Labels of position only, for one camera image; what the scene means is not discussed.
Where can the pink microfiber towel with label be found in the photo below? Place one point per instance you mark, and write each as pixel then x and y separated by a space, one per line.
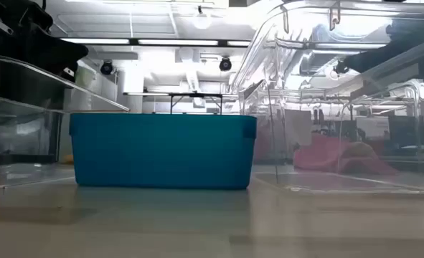
pixel 319 154

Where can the yellow microfiber towel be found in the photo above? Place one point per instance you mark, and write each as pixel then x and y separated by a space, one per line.
pixel 357 148

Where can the orange microfiber towel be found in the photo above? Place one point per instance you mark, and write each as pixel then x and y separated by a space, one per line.
pixel 68 158

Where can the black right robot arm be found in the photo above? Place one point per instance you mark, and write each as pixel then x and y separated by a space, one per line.
pixel 384 57

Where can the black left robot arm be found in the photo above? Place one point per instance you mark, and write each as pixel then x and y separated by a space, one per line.
pixel 21 39

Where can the black folding table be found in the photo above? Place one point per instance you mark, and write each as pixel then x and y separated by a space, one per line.
pixel 195 95

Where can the blue plastic bin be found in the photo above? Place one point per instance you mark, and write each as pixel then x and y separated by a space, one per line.
pixel 161 150

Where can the black ceiling spotlight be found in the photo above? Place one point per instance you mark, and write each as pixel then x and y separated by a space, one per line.
pixel 106 67
pixel 225 64

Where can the long ceiling light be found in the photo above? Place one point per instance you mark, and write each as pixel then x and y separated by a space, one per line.
pixel 177 42
pixel 239 43
pixel 95 41

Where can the round ceiling lamp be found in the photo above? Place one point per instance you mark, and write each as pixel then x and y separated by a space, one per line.
pixel 201 20

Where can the large clear plastic bin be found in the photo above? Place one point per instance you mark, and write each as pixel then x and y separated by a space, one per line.
pixel 340 89

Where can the small clear plastic bin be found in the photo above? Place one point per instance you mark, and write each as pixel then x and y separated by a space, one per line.
pixel 25 118

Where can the black monitor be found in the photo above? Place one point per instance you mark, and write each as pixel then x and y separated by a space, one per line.
pixel 402 130

